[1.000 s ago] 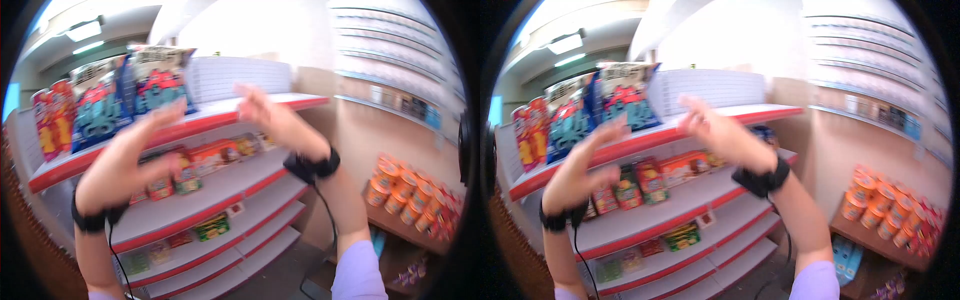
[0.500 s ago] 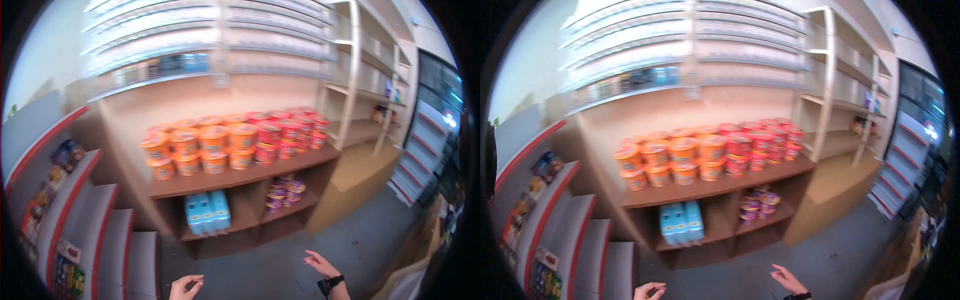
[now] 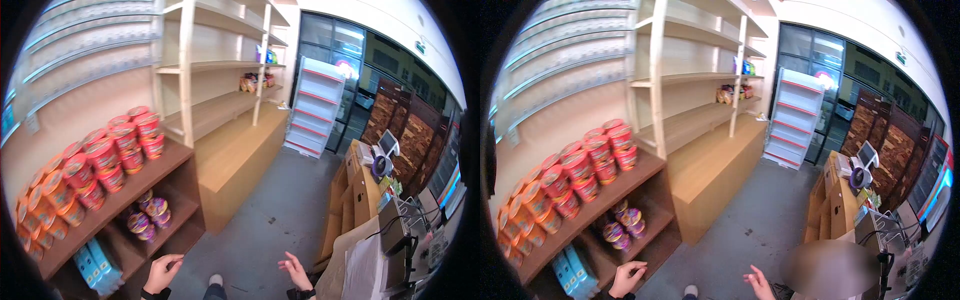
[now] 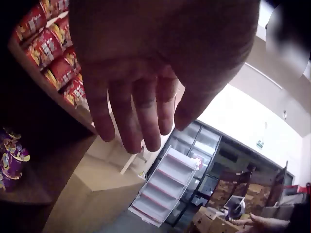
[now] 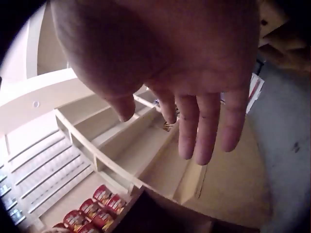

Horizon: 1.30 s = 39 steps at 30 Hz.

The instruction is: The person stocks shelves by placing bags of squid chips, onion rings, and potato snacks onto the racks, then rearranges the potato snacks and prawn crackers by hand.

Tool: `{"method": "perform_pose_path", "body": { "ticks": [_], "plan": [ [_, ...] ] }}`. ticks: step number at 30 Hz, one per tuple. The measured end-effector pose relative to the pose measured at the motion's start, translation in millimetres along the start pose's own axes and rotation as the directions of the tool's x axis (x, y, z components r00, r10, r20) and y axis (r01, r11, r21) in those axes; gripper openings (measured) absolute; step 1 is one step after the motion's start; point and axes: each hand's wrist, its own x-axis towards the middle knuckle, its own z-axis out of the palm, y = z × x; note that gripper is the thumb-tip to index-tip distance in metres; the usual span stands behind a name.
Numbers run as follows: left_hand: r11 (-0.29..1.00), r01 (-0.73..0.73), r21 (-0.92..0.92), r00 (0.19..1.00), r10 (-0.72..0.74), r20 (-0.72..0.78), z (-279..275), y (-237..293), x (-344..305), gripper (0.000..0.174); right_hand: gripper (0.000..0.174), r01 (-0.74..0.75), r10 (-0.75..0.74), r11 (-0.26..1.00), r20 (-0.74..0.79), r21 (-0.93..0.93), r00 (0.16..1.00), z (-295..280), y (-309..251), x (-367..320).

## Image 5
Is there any person's right hand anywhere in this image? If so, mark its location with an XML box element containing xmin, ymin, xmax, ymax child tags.
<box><xmin>50</xmin><ymin>0</ymin><xmax>261</xmax><ymax>166</ymax></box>

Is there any person's right index finger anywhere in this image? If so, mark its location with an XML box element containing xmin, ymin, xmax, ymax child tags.
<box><xmin>155</xmin><ymin>89</ymin><xmax>177</xmax><ymax>124</ymax></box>

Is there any person's right thumb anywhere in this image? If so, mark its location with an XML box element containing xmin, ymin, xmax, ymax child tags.
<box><xmin>101</xmin><ymin>91</ymin><xmax>136</xmax><ymax>122</ymax></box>

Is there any person's right little finger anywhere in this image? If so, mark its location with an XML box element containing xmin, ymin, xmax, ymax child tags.
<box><xmin>220</xmin><ymin>91</ymin><xmax>251</xmax><ymax>153</ymax></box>

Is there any person's right ring finger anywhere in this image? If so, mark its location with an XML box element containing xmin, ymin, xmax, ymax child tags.
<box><xmin>196</xmin><ymin>93</ymin><xmax>221</xmax><ymax>166</ymax></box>

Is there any person's right middle finger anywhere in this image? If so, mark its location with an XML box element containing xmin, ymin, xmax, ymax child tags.
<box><xmin>175</xmin><ymin>93</ymin><xmax>198</xmax><ymax>160</ymax></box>

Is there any striped snack packet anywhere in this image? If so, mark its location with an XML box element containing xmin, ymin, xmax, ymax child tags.
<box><xmin>162</xmin><ymin>121</ymin><xmax>176</xmax><ymax>133</ymax></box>

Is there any white carton with red print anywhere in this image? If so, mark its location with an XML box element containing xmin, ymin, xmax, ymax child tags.
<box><xmin>245</xmin><ymin>72</ymin><xmax>265</xmax><ymax>115</ymax></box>

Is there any large open cardboard box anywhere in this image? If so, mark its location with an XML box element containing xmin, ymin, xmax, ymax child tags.
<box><xmin>135</xmin><ymin>114</ymin><xmax>276</xmax><ymax>230</ymax></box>

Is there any full shop shelf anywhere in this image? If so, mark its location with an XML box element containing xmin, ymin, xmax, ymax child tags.
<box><xmin>0</xmin><ymin>93</ymin><xmax>180</xmax><ymax>233</ymax></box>

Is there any stack of flat cardboard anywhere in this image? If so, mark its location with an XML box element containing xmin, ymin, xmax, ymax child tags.
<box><xmin>257</xmin><ymin>0</ymin><xmax>311</xmax><ymax>72</ymax></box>

